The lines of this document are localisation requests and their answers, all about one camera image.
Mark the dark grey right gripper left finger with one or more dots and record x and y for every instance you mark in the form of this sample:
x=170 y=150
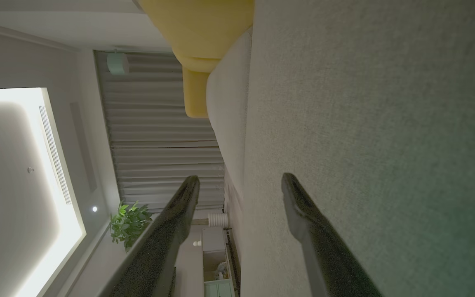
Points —
x=159 y=247

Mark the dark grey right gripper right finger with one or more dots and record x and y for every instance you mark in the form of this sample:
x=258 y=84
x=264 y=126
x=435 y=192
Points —
x=324 y=255

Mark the green potted plant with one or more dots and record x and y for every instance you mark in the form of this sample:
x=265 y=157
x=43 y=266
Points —
x=129 y=225

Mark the grey low cabinet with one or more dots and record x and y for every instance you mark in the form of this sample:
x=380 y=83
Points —
x=215 y=251

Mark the white ribbed plant pot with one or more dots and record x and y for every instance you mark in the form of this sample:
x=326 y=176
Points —
x=218 y=219

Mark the pale item inside cabinet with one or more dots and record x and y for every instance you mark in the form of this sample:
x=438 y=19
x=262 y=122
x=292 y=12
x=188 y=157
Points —
x=221 y=271

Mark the grey pleated curtain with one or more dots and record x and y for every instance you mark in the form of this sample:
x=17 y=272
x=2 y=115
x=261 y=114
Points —
x=159 y=136

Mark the large grey sofa seat cushion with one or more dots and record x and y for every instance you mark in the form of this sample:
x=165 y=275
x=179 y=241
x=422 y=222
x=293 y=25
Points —
x=365 y=123

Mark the small yellow sofa backrest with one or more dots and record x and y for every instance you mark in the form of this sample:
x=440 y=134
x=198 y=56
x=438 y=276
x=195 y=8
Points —
x=198 y=64

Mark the pale green round lamp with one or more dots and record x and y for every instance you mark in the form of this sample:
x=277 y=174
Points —
x=118 y=63

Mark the large yellow sofa backrest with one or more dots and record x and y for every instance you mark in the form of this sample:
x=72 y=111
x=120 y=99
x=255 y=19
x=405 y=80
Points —
x=204 y=24

